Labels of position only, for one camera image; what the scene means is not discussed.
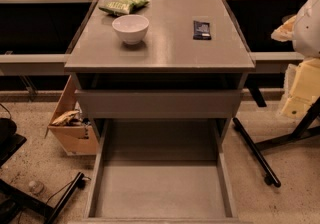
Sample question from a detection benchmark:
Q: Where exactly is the black stand leg right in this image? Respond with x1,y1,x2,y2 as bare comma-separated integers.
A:
232,97,320,188

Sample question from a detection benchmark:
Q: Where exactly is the clear plastic bottle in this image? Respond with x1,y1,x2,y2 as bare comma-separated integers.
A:
28,181,44,195

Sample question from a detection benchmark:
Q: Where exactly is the closed grey middle drawer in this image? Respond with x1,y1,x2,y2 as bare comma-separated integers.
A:
75,90,241,119

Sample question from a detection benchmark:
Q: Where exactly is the wooden crate on floor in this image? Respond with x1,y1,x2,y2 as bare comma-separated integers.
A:
48,78,98,155

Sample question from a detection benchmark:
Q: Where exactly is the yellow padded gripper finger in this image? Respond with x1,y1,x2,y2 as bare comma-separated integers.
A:
271,15,296,42

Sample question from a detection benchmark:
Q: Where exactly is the dark blue rxbar wrapper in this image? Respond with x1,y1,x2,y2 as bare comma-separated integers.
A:
193,21,211,40

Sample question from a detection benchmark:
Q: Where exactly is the grey drawer cabinet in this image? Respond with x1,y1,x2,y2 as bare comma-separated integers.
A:
65,0,255,136

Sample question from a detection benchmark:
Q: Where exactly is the black stand leg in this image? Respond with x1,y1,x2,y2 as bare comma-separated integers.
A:
0,133,86,224
232,97,320,188

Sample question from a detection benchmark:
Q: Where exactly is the white ceramic bowl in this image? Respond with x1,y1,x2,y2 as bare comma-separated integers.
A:
112,14,149,45

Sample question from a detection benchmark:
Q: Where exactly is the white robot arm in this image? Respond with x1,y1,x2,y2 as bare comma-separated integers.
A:
271,0,320,58

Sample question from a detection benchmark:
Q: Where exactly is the green snack bag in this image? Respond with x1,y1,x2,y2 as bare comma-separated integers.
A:
98,0,149,16

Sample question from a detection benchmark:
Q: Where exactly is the open grey bottom drawer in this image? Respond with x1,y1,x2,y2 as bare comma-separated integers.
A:
69,119,250,224

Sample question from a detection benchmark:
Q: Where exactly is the black stand leg left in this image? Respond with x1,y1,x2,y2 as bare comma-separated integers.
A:
0,133,86,224

